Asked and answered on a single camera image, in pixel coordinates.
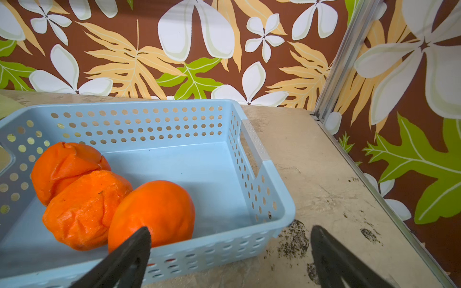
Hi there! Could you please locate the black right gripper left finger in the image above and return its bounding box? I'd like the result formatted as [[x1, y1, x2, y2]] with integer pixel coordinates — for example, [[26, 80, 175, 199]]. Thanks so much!
[[71, 226, 151, 288]]

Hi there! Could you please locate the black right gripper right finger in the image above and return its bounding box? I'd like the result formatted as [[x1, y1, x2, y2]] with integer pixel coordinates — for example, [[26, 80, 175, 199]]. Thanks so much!
[[310, 225, 392, 288]]

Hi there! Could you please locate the wrinkled orange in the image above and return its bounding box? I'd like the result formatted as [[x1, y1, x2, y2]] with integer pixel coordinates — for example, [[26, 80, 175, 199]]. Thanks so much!
[[31, 142, 111, 206], [43, 170, 133, 251]]

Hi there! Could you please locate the smooth orange front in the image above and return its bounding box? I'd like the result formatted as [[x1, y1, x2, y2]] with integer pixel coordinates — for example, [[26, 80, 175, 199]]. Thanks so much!
[[108, 181, 196, 253]]

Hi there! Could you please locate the wrinkled orange back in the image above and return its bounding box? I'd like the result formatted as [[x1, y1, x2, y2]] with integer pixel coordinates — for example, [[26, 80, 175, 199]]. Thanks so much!
[[31, 142, 111, 206]]

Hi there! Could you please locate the light blue perforated plastic basket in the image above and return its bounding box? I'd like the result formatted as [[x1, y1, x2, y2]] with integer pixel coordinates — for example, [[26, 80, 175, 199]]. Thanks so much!
[[1, 100, 295, 288]]

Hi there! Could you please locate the aluminium frame post right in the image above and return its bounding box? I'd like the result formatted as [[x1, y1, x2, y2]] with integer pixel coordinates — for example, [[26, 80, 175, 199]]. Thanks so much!
[[313, 0, 383, 122]]

